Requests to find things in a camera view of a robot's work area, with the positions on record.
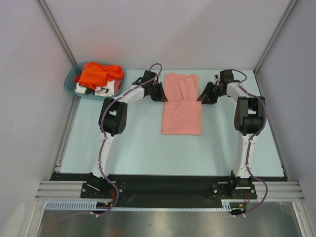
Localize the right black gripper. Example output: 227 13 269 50
197 81 226 105

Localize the salmon pink t shirt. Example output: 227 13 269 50
161 73 202 136

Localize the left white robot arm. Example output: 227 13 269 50
92 82 167 179

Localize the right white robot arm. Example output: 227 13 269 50
197 81 267 198

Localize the red garment in basket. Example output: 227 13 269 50
114 79 123 91

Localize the white t shirt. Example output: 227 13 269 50
75 81 116 96

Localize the orange t shirt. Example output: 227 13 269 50
77 62 125 89

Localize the blue plastic laundry basket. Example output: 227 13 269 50
64 62 127 100

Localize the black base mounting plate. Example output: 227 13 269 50
50 172 286 209

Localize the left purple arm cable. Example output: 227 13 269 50
56 63 163 220

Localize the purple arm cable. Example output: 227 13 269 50
232 69 270 218
56 63 163 220

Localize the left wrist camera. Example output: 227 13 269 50
132 70 158 85

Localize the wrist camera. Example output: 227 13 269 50
132 70 158 85
214 70 234 84

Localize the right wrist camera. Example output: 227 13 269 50
214 70 234 84

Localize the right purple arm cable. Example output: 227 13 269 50
232 69 270 218

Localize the blue slotted cable duct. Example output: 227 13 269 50
45 200 97 211

